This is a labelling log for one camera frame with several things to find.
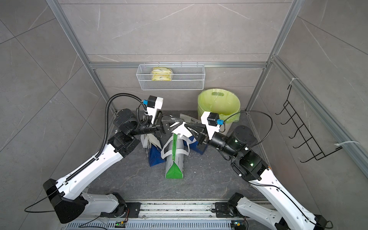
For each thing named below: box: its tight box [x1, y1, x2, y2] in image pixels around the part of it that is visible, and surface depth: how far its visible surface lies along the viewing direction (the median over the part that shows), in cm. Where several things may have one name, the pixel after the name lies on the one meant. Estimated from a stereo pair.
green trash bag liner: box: [197, 88, 241, 124], surface depth 96 cm
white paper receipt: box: [171, 121, 193, 138], surface depth 51 cm
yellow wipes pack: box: [151, 67, 173, 82], surface depth 89 cm
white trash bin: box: [197, 88, 241, 136], surface depth 96 cm
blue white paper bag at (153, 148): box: [140, 133, 166, 168], surface depth 85 cm
